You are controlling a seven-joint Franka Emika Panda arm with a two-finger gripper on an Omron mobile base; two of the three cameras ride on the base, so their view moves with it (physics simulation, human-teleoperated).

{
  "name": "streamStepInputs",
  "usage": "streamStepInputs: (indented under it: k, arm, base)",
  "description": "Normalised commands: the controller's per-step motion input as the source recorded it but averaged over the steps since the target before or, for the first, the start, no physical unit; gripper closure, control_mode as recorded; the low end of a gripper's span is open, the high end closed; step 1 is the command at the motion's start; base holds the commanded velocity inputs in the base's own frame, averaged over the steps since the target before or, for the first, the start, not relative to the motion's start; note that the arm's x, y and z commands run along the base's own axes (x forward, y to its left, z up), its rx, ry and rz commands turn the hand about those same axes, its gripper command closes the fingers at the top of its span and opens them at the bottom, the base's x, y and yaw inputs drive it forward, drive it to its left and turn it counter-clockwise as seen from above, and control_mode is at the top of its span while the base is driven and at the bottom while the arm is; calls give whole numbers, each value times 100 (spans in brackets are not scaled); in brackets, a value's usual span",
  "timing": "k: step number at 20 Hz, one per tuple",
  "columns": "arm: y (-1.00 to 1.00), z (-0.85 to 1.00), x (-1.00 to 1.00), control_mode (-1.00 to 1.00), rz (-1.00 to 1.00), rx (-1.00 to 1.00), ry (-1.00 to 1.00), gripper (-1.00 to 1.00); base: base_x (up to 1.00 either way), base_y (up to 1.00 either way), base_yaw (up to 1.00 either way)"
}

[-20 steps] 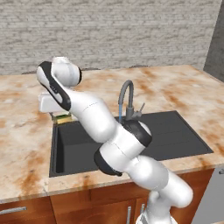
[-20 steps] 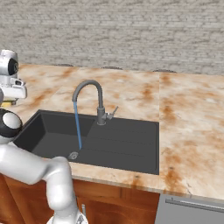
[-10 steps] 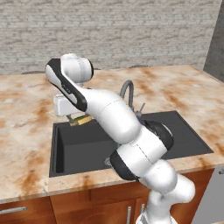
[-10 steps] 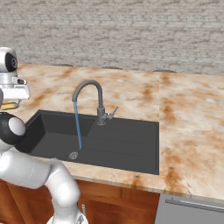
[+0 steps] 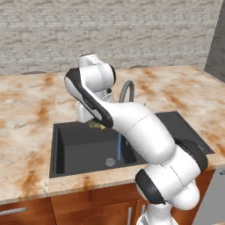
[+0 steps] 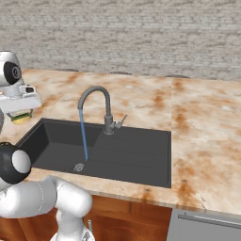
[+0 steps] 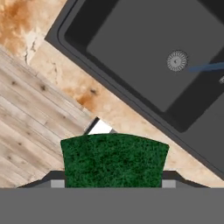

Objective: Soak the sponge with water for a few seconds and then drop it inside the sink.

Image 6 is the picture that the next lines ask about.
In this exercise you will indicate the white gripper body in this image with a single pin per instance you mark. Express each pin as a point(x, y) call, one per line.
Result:
point(19, 103)

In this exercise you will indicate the blue water stream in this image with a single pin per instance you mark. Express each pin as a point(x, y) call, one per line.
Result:
point(83, 135)

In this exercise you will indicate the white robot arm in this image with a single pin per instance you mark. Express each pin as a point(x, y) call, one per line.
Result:
point(28, 197)

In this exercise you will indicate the yellow green sponge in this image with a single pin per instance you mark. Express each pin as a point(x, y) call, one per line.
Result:
point(21, 118)

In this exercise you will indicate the grey dishwasher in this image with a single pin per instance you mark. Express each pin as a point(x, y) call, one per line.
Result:
point(204, 226)

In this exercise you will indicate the brown wooden cupboard door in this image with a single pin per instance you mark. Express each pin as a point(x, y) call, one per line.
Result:
point(125, 221)

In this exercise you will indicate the grey curved tap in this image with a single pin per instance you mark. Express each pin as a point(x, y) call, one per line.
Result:
point(108, 106)

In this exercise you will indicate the dark grey sink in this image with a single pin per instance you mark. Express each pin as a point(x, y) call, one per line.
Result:
point(103, 154)

